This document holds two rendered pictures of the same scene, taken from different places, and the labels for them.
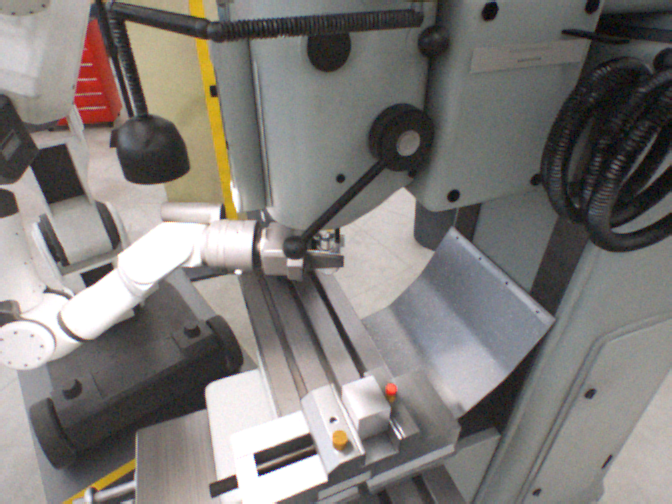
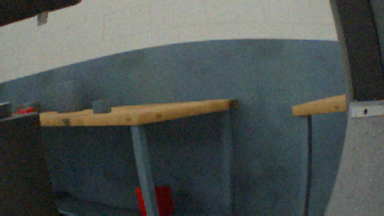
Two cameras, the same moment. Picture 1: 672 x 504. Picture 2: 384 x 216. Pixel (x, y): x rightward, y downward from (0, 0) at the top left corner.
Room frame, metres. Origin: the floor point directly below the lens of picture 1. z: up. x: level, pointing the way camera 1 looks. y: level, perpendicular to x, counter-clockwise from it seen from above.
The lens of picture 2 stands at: (0.13, 0.30, 1.16)
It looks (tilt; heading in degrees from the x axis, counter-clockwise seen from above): 3 degrees down; 330
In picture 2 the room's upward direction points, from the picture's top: 6 degrees counter-clockwise
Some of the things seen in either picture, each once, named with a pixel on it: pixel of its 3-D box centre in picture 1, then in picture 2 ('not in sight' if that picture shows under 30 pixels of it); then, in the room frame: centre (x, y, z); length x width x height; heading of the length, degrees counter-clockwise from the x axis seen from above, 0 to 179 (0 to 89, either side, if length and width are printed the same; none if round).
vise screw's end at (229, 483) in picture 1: (224, 486); not in sight; (0.29, 0.16, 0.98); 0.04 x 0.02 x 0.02; 112
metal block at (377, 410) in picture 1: (365, 407); not in sight; (0.37, -0.05, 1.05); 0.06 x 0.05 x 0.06; 22
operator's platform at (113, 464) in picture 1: (146, 389); not in sight; (1.01, 0.74, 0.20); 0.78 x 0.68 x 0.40; 38
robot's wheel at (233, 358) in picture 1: (223, 342); not in sight; (0.98, 0.38, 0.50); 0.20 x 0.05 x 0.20; 38
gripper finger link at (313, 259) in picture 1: (324, 262); not in sight; (0.51, 0.01, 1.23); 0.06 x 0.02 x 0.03; 88
